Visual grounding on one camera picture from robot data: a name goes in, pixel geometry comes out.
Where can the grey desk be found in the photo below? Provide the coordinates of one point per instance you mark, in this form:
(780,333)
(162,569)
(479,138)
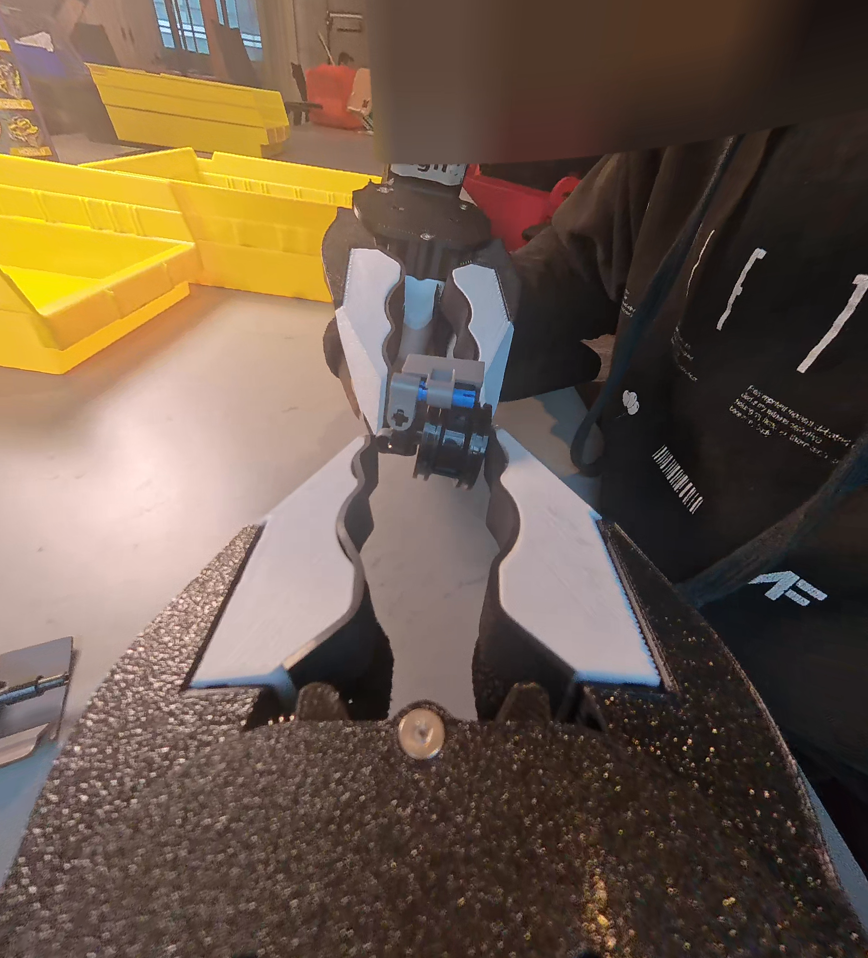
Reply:
(142,464)

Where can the person's black printed hoodie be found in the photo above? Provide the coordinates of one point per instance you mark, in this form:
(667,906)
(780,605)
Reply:
(778,449)

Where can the black toy wheel assembly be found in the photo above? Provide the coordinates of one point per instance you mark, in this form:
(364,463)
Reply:
(449,449)

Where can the grey toy bracket piece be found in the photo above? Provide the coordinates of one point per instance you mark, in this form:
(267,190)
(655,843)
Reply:
(434,368)

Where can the red plastic object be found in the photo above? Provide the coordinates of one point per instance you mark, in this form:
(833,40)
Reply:
(516,209)

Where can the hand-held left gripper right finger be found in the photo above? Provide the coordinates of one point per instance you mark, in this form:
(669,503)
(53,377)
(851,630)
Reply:
(568,599)

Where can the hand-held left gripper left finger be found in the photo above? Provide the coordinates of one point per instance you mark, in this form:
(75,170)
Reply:
(276,599)

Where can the grey toy panel assembly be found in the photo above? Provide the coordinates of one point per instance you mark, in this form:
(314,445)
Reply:
(29,666)

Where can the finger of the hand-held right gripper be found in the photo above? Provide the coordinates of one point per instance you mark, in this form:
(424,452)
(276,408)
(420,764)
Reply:
(490,314)
(363,314)

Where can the red beanbag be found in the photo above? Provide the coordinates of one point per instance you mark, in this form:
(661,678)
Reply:
(333,97)

